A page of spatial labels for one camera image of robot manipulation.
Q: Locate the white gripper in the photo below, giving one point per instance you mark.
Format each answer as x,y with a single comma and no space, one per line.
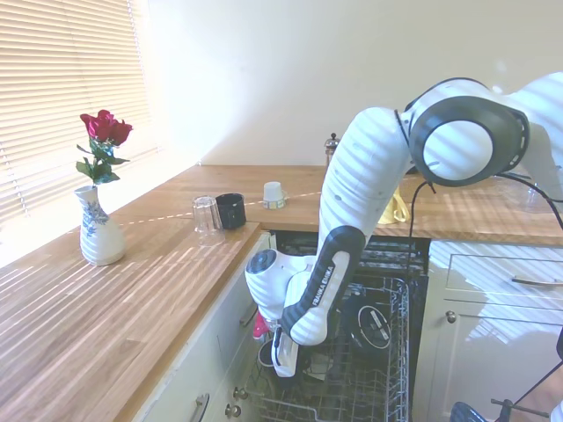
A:
288,356

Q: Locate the round metal cabinet knob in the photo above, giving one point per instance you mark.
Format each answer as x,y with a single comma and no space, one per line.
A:
451,316
233,410
240,393

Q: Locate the red roses with leaves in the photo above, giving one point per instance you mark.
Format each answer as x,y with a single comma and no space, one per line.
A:
103,125

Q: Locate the cream window blind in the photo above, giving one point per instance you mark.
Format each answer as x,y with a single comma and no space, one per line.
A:
66,66

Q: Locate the white kitchen cabinet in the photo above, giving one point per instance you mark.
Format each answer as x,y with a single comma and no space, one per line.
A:
211,343
484,351

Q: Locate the black mug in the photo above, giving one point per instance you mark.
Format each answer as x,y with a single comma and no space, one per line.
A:
231,211

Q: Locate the built-in steel dishwasher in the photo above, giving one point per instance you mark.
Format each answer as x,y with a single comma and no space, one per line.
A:
396,259

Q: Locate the small white cup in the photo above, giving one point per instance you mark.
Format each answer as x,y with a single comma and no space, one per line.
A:
273,193

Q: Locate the clear drinking glass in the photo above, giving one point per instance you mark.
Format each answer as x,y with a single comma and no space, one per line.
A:
537,198
207,220

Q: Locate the white blue patterned vase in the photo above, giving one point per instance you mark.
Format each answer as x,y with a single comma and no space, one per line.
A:
99,237

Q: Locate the blue striped object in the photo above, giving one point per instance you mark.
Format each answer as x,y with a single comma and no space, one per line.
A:
468,412

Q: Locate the yellow cloth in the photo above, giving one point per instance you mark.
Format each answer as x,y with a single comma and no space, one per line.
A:
391,211

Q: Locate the black camera tripod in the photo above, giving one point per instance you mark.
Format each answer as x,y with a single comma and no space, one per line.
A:
506,406

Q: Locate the pepper grinder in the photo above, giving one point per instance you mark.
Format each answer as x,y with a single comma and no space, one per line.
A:
331,149

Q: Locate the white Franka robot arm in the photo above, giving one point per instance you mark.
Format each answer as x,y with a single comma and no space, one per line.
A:
365,176

